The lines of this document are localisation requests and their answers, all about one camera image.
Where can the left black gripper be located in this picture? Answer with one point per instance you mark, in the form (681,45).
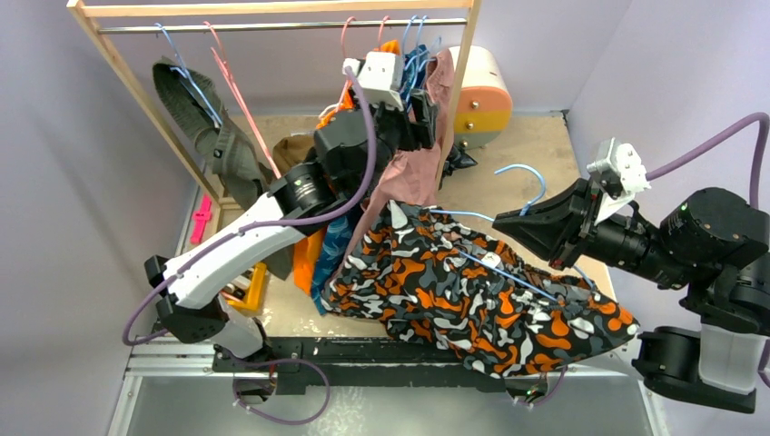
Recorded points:
(419,133)

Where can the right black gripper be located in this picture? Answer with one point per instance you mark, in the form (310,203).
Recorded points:
(575,223)

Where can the camouflage orange black shorts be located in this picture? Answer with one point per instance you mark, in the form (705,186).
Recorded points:
(431,280)

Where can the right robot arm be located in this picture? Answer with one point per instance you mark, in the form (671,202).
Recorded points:
(714,245)

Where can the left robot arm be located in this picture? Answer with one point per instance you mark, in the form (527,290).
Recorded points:
(348,152)

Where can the pink shorts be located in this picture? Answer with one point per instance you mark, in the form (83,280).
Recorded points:
(411,176)

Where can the blue patterned shorts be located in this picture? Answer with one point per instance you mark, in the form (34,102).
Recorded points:
(337,237)

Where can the blue hanger holding pink shorts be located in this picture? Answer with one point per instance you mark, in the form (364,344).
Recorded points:
(422,55)

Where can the brown shorts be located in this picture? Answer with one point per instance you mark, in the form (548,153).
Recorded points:
(291,150)

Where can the olive green shorts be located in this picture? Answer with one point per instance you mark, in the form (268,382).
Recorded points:
(227,151)

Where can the dark patterned cloth on floor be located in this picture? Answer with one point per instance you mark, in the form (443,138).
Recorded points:
(457,159)

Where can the white orange yellow drawer cabinet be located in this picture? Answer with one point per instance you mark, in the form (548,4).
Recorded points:
(485,105)

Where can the metal hanging rod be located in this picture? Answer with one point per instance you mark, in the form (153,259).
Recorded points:
(188,29)

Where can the pink plastic tool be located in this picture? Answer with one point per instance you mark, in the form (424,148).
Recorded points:
(200,219)

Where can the yellow plastic bin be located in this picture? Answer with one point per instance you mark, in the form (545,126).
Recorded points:
(245,292)

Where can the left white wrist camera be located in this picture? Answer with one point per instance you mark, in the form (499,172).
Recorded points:
(379,75)

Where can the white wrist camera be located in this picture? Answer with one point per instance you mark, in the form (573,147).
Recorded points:
(379,75)
(619,173)

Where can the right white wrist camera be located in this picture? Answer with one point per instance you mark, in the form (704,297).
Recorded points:
(619,173)

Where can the pink wire hanger left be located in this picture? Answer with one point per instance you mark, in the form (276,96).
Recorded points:
(220,58)

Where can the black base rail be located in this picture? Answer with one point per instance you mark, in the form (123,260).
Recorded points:
(290,365)

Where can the wooden clothes rack frame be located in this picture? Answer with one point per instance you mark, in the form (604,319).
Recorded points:
(87,17)

